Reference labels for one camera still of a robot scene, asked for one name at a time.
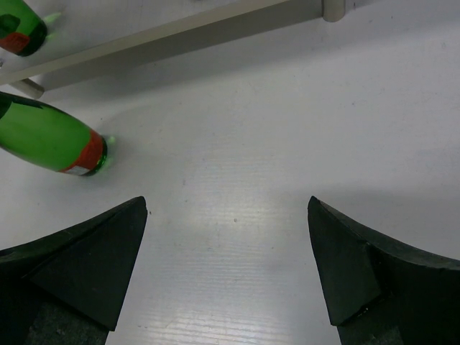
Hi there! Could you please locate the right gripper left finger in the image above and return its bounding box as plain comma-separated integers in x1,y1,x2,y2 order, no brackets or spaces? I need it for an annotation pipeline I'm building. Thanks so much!
1,196,147,344

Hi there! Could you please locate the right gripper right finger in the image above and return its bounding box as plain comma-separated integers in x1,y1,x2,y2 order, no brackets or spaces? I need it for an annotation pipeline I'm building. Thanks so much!
308,197,459,344

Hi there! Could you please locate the green glass bottle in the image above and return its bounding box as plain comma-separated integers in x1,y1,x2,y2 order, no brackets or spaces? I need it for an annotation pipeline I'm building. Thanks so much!
1,0,47,57
1,92,108,176

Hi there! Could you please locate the white two-tier shelf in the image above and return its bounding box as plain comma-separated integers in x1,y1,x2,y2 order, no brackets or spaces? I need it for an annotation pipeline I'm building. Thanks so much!
1,1,346,98

